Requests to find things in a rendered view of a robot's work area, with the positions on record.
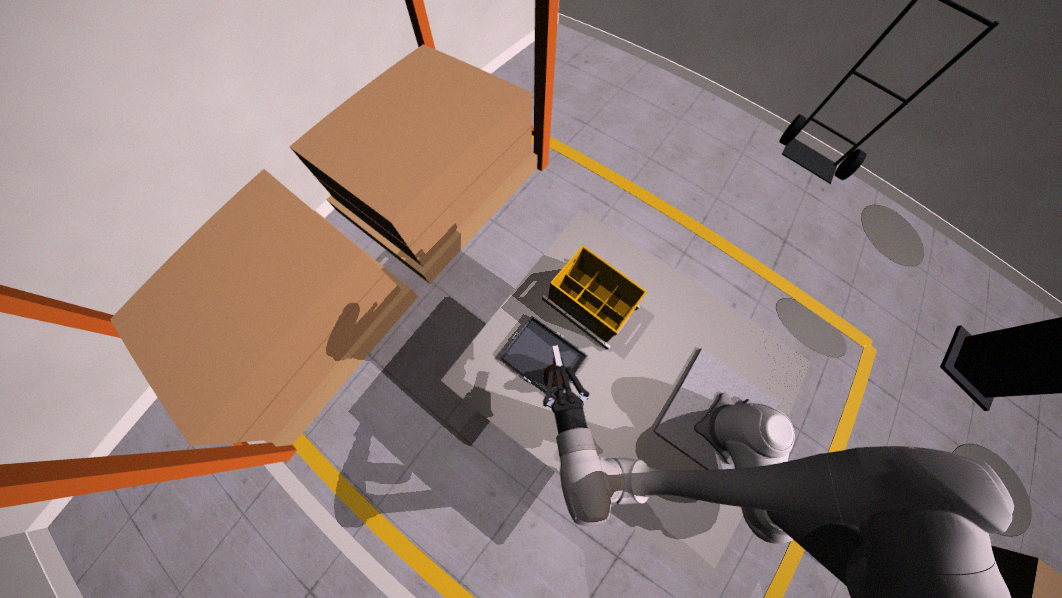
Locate dark olive open-top crate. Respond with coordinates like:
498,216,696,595
548,246,647,343

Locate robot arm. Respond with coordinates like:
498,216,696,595
556,393,1014,598

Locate brown glass bottle with cream label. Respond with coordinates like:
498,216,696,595
543,364,556,388

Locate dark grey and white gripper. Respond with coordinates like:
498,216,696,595
543,345,589,434

